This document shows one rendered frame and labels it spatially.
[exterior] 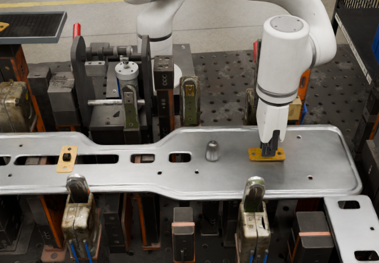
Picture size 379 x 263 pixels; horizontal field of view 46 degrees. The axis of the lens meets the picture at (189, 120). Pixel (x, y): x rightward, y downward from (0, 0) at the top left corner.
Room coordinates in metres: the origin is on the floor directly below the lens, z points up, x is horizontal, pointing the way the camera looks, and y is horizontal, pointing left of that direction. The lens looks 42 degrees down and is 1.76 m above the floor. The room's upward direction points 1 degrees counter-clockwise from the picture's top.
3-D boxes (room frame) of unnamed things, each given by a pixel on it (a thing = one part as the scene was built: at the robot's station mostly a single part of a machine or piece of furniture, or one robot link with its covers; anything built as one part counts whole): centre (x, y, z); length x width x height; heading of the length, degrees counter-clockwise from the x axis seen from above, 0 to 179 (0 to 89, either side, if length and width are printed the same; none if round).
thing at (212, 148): (0.72, -0.05, 1.02); 0.03 x 0.03 x 0.07
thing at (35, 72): (0.93, 0.38, 0.90); 0.05 x 0.05 x 0.40; 1
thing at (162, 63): (0.93, 0.06, 0.91); 0.07 x 0.05 x 0.42; 1
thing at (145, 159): (0.72, 0.11, 0.84); 0.12 x 0.05 x 0.29; 1
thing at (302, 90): (0.87, -0.28, 0.95); 0.03 x 0.01 x 0.50; 91
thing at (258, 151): (0.72, -0.18, 1.01); 0.08 x 0.04 x 0.01; 91
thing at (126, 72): (0.92, 0.19, 0.94); 0.18 x 0.13 x 0.49; 91
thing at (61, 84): (0.91, 0.32, 0.89); 0.13 x 0.11 x 0.38; 1
